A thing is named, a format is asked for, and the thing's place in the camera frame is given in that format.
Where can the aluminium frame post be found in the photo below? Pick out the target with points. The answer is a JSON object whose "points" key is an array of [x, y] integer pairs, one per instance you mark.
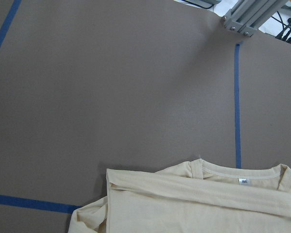
{"points": [[246, 16]]}

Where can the beige long-sleeve printed shirt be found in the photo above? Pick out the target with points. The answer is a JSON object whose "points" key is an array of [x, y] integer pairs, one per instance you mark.
{"points": [[191, 197]]}

